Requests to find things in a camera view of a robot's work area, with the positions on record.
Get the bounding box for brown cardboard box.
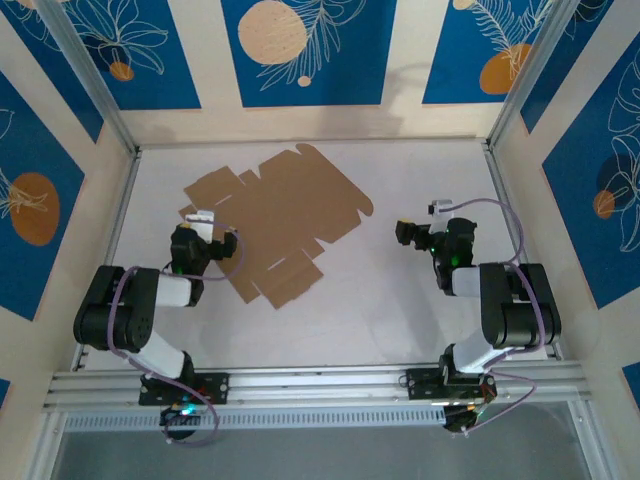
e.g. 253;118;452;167
178;143;375;311

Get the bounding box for left black controller board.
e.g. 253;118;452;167
159;403;201;441

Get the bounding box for black controller board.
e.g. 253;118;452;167
159;403;201;441
442;402;489;435

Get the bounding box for right black controller board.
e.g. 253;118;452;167
442;402;489;435

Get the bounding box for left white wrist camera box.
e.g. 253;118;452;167
183;209;217;242

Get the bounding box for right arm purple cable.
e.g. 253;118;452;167
449;198;547;436

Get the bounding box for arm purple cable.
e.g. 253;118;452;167
449;198;547;436
107;222;246;447

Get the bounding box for right aluminium table rail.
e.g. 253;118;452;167
482;142;564;361

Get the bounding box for aluminium table rail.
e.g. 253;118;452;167
482;142;564;361
72;149;144;371

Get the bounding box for left aluminium table rail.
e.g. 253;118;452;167
72;149;144;371

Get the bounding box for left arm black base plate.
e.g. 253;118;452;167
138;371;231;406

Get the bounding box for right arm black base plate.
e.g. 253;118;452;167
405;366;497;403

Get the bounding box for wide aluminium mounting rail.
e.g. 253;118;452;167
42;364;594;414

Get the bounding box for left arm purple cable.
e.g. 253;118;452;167
107;222;246;447

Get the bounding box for right aluminium frame post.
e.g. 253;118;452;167
487;0;614;149

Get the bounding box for aluminium frame post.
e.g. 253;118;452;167
37;0;141;156
487;0;614;149

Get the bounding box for left aluminium frame post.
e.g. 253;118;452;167
37;0;141;156

